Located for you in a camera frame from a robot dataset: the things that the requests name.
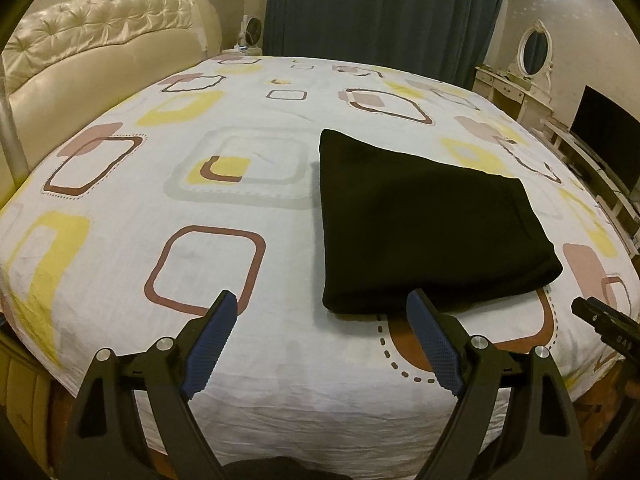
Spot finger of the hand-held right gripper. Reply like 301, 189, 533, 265
571, 297, 640, 350

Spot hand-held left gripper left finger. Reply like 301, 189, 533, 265
64, 289, 239, 480

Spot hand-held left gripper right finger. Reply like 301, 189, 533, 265
406, 288, 584, 480

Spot black pants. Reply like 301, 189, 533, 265
318, 128, 564, 317

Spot bed with patterned sheet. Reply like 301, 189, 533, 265
0, 55, 640, 463

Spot white television stand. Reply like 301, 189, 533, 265
540, 117, 640, 248

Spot black flat screen television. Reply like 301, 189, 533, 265
570, 85, 640, 197

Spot cream bed base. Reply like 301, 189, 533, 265
0, 332, 58, 480

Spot white dressing table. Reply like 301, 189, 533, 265
472, 63, 554, 129

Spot oval white vanity mirror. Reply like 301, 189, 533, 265
507, 19, 555, 81

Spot cream tufted headboard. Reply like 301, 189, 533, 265
0, 0, 223, 211

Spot small white desk fan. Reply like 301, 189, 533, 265
240, 15, 264, 54

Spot dark teal curtain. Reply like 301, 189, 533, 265
262, 0, 511, 92

